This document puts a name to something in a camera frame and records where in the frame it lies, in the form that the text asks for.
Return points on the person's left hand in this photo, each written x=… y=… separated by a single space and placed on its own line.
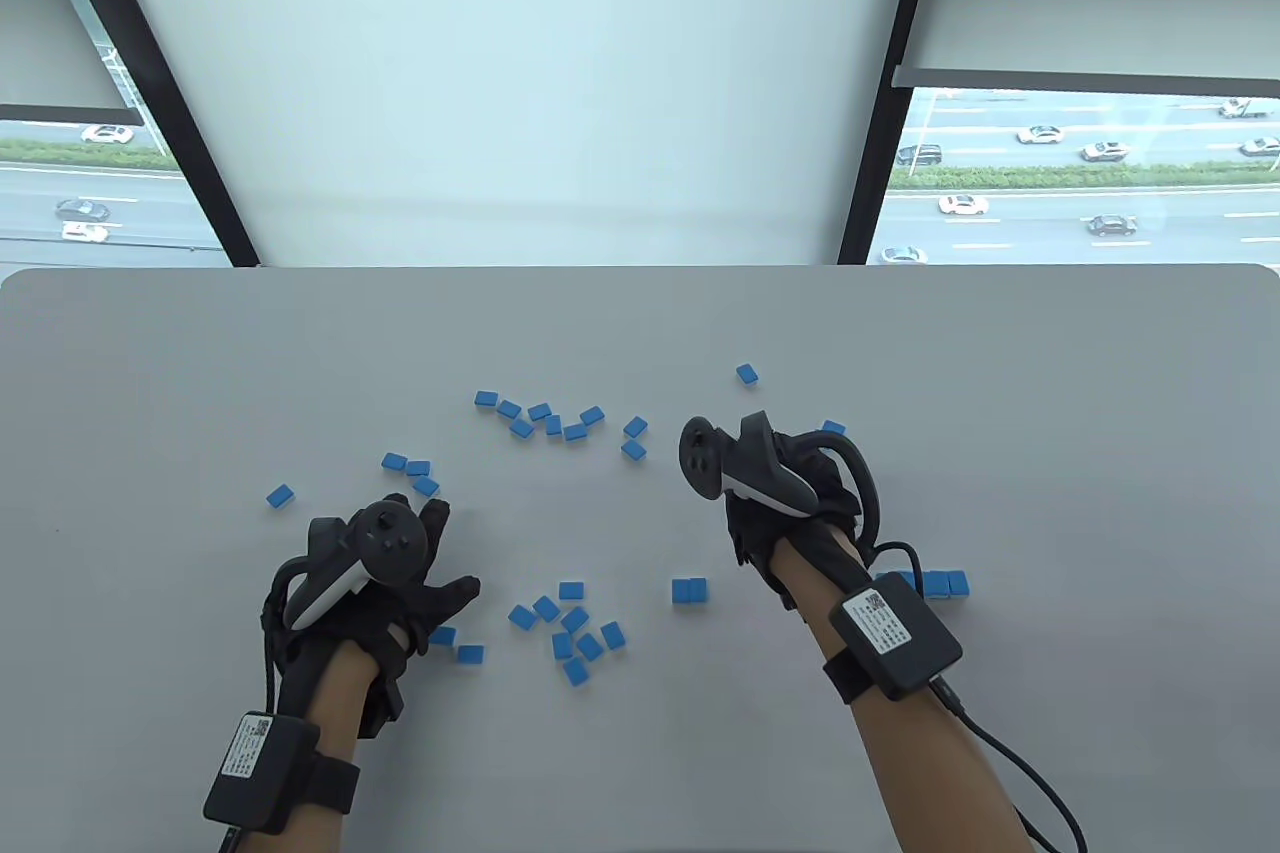
x=440 y=605

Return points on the person's right hand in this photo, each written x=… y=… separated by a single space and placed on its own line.
x=760 y=543

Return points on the blue mahjong tile wall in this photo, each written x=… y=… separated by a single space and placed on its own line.
x=945 y=583
x=690 y=590

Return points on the blue mahjong tiles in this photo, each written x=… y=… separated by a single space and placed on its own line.
x=573 y=590

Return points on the person's right forearm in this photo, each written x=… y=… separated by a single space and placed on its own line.
x=920 y=763

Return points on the person's left forearm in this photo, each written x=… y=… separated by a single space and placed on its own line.
x=342 y=701

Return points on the black white handheld controller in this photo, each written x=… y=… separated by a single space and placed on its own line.
x=700 y=458
x=390 y=543

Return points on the wide white roller blind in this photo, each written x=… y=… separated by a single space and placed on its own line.
x=500 y=73

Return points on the black window frame pillar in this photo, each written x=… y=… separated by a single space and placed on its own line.
x=150 y=83
x=890 y=93

